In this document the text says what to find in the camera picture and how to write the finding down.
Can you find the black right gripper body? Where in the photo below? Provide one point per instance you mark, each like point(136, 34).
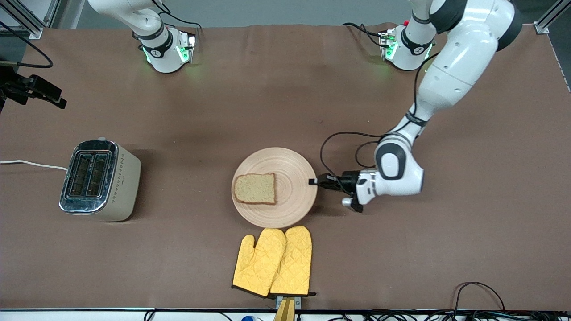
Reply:
point(18, 88)

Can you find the round wooden plate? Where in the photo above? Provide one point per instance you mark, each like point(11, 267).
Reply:
point(292, 191)

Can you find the slice of toast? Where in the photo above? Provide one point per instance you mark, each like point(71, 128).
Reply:
point(255, 188)

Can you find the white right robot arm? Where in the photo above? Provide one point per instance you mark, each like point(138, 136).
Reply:
point(163, 49)

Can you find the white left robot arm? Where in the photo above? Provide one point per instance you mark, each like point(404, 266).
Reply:
point(455, 71)

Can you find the yellow quilted oven mitt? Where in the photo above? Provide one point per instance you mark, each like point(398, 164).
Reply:
point(258, 263)
point(294, 263)

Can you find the cream and chrome toaster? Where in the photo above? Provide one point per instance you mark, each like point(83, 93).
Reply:
point(118, 187)

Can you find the brown table cover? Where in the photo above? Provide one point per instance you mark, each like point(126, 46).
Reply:
point(223, 102)

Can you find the yellow wooden stick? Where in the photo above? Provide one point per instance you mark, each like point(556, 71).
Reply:
point(285, 312)

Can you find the small blue object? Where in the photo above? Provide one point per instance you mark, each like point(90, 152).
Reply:
point(249, 318)

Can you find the aluminium frame post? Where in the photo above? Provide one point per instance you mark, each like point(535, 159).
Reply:
point(551, 15)
point(26, 20)

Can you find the small metal bracket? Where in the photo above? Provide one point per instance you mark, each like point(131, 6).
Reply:
point(296, 301)

